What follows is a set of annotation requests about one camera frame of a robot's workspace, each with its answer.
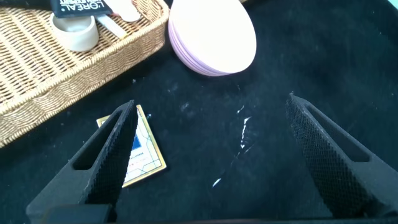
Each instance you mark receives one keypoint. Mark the black table cloth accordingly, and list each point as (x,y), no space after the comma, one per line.
(202,124)

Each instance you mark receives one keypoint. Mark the flat white cardboard box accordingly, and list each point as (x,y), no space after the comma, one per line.
(146,155)

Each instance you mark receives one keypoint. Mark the small beige cup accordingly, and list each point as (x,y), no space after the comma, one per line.
(74,37)

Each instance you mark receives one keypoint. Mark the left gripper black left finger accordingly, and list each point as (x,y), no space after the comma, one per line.
(102,161)

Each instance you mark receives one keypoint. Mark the small white paper scrap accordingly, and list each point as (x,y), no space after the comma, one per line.
(216,182)

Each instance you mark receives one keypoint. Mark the pink bowl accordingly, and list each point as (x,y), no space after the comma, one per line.
(214,34)

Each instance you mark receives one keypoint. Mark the thin white stick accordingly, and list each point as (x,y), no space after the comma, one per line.
(110,26)

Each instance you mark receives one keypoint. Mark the black L'Oreal tube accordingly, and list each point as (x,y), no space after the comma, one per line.
(77,7)

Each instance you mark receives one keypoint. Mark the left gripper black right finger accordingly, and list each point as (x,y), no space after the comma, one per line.
(335,168)

